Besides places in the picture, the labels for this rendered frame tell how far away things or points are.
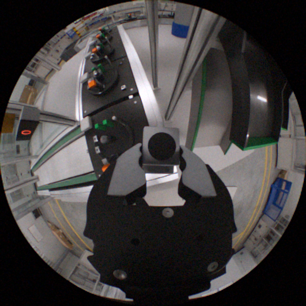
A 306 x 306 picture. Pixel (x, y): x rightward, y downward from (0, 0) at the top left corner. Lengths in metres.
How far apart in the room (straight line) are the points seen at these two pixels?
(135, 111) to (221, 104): 0.25
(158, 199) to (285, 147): 3.98
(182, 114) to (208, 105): 0.23
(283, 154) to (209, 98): 3.95
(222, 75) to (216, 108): 0.08
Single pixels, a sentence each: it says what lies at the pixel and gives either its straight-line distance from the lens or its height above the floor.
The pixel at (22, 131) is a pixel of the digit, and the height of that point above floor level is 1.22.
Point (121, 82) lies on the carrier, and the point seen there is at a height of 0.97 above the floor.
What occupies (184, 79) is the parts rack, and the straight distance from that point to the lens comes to 0.16.
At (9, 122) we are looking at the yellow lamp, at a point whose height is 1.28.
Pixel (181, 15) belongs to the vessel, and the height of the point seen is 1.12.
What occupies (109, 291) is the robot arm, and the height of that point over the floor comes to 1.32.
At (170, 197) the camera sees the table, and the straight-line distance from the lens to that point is 0.49.
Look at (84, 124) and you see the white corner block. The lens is 0.39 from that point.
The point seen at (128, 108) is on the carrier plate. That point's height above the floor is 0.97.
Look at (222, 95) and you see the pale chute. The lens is 0.24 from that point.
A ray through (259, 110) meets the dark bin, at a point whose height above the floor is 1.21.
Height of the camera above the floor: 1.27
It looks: 84 degrees down
